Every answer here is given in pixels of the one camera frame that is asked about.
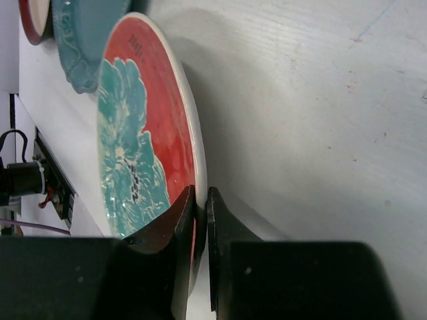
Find dark red rimmed plate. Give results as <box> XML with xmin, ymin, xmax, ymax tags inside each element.
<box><xmin>18</xmin><ymin>0</ymin><xmax>53</xmax><ymax>46</ymax></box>

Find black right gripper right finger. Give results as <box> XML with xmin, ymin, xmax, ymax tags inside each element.
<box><xmin>206</xmin><ymin>187</ymin><xmax>402</xmax><ymax>319</ymax></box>

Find red plate with teal flower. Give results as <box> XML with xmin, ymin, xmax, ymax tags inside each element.
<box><xmin>97</xmin><ymin>12</ymin><xmax>207</xmax><ymax>285</ymax></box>

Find teal scalloped plate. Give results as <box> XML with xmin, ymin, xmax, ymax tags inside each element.
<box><xmin>51</xmin><ymin>0</ymin><xmax>131</xmax><ymax>94</ymax></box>

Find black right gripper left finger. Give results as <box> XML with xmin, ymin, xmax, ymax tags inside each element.
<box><xmin>1</xmin><ymin>186</ymin><xmax>195</xmax><ymax>319</ymax></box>

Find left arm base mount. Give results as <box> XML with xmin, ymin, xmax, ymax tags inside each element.
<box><xmin>1</xmin><ymin>129</ymin><xmax>75</xmax><ymax>231</ymax></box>

